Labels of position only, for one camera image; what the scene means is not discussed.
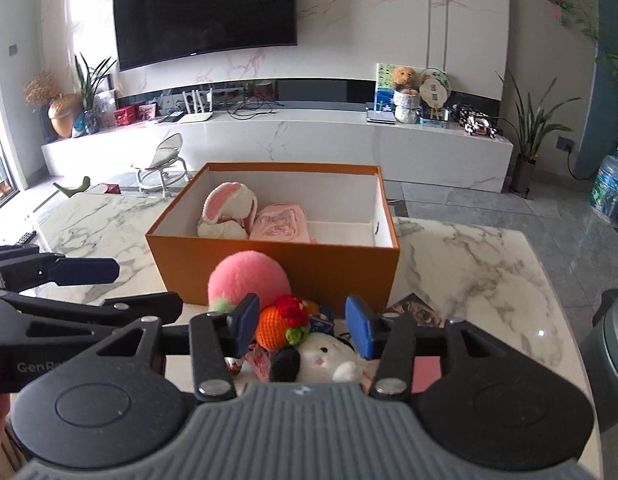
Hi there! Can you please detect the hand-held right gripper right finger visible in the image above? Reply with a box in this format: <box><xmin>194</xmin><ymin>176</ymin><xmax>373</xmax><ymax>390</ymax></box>
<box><xmin>345</xmin><ymin>296</ymin><xmax>564</xmax><ymax>402</ymax></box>

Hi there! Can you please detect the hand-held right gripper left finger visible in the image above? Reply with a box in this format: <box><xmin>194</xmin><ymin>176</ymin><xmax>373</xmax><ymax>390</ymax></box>
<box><xmin>44</xmin><ymin>293</ymin><xmax>260</xmax><ymax>402</ymax></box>

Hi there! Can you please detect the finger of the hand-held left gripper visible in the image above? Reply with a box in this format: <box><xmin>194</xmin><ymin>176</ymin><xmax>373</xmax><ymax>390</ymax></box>
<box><xmin>0</xmin><ymin>245</ymin><xmax>120</xmax><ymax>291</ymax></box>
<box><xmin>0</xmin><ymin>291</ymin><xmax>184</xmax><ymax>346</ymax></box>

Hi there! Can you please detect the orange crochet toy red flower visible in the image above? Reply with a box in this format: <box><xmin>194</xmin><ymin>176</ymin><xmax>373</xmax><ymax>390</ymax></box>
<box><xmin>254</xmin><ymin>294</ymin><xmax>312</xmax><ymax>351</ymax></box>

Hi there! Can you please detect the orange cardboard box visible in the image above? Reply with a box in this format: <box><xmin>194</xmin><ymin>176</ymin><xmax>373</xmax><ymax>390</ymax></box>
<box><xmin>145</xmin><ymin>162</ymin><xmax>401</xmax><ymax>320</ymax></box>

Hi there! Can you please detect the small colourful patterned toy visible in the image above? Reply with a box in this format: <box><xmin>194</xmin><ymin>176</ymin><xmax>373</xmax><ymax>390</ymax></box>
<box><xmin>308</xmin><ymin>305</ymin><xmax>336</xmax><ymax>336</ymax></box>

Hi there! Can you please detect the pink paper tag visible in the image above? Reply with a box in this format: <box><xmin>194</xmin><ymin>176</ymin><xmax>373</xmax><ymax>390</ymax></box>
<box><xmin>229</xmin><ymin>350</ymin><xmax>271</xmax><ymax>383</ymax></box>

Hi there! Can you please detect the pink peach plush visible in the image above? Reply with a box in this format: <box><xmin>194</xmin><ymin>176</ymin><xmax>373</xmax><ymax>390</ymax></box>
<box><xmin>207</xmin><ymin>252</ymin><xmax>292</xmax><ymax>313</ymax></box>

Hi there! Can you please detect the white bunny plush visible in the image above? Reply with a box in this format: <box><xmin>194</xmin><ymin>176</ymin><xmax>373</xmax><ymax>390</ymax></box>
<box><xmin>269</xmin><ymin>332</ymin><xmax>365</xmax><ymax>385</ymax></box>

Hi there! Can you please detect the printed photo card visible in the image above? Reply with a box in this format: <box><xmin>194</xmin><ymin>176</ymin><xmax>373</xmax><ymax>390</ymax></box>
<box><xmin>386</xmin><ymin>292</ymin><xmax>442</xmax><ymax>328</ymax></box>

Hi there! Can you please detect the pink card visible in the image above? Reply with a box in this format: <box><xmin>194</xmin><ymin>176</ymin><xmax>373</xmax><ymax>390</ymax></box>
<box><xmin>411</xmin><ymin>357</ymin><xmax>443</xmax><ymax>396</ymax></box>

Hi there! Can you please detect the pink fabric pouch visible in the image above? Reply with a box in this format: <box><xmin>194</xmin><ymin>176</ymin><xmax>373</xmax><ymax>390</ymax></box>
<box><xmin>249</xmin><ymin>202</ymin><xmax>312</xmax><ymax>243</ymax></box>

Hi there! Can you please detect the pink white knitted plush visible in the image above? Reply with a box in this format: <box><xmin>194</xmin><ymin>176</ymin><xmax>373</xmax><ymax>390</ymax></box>
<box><xmin>197</xmin><ymin>183</ymin><xmax>260</xmax><ymax>239</ymax></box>

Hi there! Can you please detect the white baby rocker chair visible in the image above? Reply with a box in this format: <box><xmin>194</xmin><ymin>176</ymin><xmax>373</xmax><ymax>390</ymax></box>
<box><xmin>132</xmin><ymin>133</ymin><xmax>191</xmax><ymax>197</ymax></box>

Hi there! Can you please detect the golden acorn vase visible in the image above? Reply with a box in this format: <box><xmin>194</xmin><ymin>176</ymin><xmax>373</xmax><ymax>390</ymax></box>
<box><xmin>48</xmin><ymin>93</ymin><xmax>85</xmax><ymax>139</ymax></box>

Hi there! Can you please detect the green leafy potted plant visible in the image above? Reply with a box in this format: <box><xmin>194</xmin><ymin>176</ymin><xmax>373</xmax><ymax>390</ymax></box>
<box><xmin>73</xmin><ymin>52</ymin><xmax>119</xmax><ymax>133</ymax></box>

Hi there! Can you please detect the white marble television cabinet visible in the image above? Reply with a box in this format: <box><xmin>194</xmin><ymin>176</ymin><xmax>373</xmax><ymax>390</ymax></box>
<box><xmin>42</xmin><ymin>107</ymin><xmax>514</xmax><ymax>193</ymax></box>

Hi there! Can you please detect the dried flower bunch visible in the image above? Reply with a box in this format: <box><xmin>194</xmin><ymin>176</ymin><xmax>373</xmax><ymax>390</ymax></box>
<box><xmin>23</xmin><ymin>71</ymin><xmax>61</xmax><ymax>108</ymax></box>

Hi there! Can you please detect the white router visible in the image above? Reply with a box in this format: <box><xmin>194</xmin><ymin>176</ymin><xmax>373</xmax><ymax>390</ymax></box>
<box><xmin>181</xmin><ymin>87</ymin><xmax>215</xmax><ymax>124</ymax></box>

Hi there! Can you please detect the tall potted grass plant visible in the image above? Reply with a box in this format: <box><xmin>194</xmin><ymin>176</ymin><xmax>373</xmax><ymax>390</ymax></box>
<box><xmin>496</xmin><ymin>70</ymin><xmax>582</xmax><ymax>198</ymax></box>

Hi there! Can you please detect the white wrapped bouquet holder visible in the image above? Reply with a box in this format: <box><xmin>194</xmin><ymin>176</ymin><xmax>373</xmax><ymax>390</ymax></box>
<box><xmin>393</xmin><ymin>91</ymin><xmax>421</xmax><ymax>124</ymax></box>

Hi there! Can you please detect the black white toy car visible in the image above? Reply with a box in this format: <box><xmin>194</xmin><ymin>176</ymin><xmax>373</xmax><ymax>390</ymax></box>
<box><xmin>454</xmin><ymin>104</ymin><xmax>504</xmax><ymax>137</ymax></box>

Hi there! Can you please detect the green blue painting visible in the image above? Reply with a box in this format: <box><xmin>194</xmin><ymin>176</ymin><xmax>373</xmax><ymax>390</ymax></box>
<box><xmin>375</xmin><ymin>63</ymin><xmax>415</xmax><ymax>113</ymax></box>

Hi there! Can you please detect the round fan on stand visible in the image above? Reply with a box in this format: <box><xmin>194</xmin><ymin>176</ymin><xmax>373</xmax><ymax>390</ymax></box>
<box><xmin>419</xmin><ymin>68</ymin><xmax>450</xmax><ymax>122</ymax></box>

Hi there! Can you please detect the brown teddy bear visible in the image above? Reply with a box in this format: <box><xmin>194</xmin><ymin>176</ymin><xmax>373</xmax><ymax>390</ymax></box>
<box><xmin>391</xmin><ymin>66</ymin><xmax>421</xmax><ymax>96</ymax></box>

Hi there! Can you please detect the dark grey chair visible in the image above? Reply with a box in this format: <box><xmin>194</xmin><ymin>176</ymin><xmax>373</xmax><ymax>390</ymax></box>
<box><xmin>591</xmin><ymin>289</ymin><xmax>618</xmax><ymax>431</ymax></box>

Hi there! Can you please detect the black flat television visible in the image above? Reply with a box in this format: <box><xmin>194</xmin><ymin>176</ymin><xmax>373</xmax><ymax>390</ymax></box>
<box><xmin>112</xmin><ymin>0</ymin><xmax>297</xmax><ymax>72</ymax></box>

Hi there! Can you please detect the blue water bottle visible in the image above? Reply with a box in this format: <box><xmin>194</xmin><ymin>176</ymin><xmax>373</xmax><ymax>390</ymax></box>
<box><xmin>590</xmin><ymin>135</ymin><xmax>618</xmax><ymax>224</ymax></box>

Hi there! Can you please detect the black cable bundle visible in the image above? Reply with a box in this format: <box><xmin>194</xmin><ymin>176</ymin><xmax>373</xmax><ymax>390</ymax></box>
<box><xmin>224</xmin><ymin>82</ymin><xmax>286</xmax><ymax>120</ymax></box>

